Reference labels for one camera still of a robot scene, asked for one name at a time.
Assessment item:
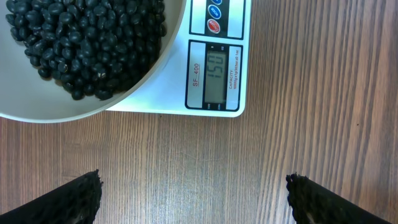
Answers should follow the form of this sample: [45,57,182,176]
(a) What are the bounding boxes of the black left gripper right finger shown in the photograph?
[286,174,390,224]

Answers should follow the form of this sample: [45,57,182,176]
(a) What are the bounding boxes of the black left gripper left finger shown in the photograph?
[1,170,103,224]

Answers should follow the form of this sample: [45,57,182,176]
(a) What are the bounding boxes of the white bowl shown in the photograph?
[1,0,187,123]

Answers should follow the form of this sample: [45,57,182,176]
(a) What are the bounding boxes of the black beans in bowl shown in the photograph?
[1,0,167,100]

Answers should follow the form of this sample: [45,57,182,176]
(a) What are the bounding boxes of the white digital kitchen scale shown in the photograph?
[111,0,252,118]

